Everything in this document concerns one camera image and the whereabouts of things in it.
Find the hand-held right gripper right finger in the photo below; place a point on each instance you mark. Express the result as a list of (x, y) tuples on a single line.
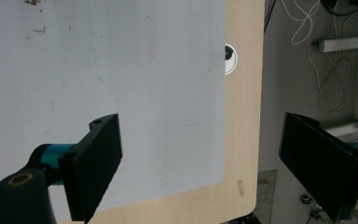
[(320, 165)]

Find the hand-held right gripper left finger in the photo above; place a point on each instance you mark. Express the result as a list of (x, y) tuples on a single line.
[(93, 165)]

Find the metal levelling foot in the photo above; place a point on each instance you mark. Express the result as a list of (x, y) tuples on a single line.
[(316, 215), (306, 198)]

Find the white metal stand foot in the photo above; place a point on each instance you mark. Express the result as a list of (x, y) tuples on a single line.
[(354, 128)]

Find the white table mat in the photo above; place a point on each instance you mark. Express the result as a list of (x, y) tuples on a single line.
[(105, 68)]

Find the aluminium profile bar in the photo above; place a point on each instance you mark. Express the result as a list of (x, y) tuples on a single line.
[(345, 44)]

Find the brown crumbs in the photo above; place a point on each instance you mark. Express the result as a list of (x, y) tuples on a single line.
[(32, 2)]

